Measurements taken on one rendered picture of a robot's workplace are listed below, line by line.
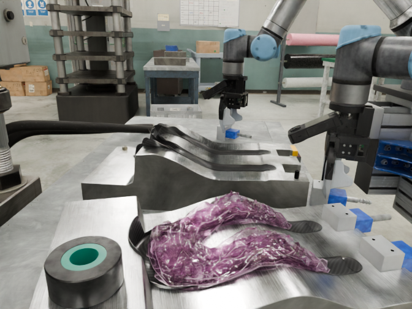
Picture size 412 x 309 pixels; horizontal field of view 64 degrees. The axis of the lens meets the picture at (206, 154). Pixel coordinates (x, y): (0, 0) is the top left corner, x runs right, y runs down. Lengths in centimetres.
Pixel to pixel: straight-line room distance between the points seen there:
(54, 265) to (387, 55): 61
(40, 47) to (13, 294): 704
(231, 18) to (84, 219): 674
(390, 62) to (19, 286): 73
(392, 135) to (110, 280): 90
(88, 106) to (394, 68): 421
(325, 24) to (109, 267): 749
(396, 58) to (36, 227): 76
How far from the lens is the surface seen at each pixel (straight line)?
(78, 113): 469
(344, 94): 72
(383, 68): 70
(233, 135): 123
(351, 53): 71
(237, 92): 119
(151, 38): 706
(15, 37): 127
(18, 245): 72
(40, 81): 718
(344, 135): 75
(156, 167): 71
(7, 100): 95
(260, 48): 102
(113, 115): 459
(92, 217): 54
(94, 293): 38
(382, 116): 106
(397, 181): 116
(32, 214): 81
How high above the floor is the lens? 117
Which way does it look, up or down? 20 degrees down
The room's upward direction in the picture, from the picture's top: 1 degrees clockwise
